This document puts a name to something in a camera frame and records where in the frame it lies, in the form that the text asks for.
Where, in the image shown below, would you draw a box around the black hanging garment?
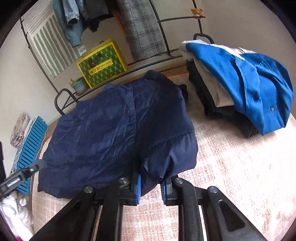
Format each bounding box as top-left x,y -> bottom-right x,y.
81,0 -> 115,33

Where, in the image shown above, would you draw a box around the striped white green cloth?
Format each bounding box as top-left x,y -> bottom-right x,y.
22,1 -> 86,78

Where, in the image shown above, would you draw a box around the folded black garments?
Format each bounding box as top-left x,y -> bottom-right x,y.
186,60 -> 259,138

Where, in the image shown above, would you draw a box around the small teddy bear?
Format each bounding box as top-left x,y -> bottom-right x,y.
191,8 -> 205,18

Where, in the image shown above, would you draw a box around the white crumpled cloth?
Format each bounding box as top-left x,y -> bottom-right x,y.
1,191 -> 34,240

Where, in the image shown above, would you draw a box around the small potted plant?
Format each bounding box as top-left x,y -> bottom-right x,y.
69,77 -> 88,94

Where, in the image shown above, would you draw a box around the folded white garment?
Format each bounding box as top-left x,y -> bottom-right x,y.
178,39 -> 255,108

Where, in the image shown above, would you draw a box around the grey plaid hanging coat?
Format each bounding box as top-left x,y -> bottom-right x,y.
117,0 -> 165,61

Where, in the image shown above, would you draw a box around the yellow green patterned box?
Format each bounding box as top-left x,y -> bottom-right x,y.
77,39 -> 127,89

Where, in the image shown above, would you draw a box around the bright blue jacket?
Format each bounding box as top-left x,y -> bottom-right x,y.
182,40 -> 294,135

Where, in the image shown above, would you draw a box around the blue slatted plastic crate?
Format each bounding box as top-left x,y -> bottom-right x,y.
16,116 -> 49,195

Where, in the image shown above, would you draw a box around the denim hanging jacket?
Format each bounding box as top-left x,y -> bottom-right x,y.
53,0 -> 86,48

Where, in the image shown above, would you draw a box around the plaid pink bed blanket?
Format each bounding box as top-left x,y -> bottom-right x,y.
31,74 -> 296,241

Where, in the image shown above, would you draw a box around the navy puffer jacket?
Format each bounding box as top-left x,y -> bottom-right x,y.
38,70 -> 198,199

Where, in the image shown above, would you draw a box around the black metal clothes rack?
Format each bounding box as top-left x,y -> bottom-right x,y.
19,0 -> 216,117

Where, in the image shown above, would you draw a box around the floral fabric bag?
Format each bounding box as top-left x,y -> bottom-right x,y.
10,113 -> 30,148

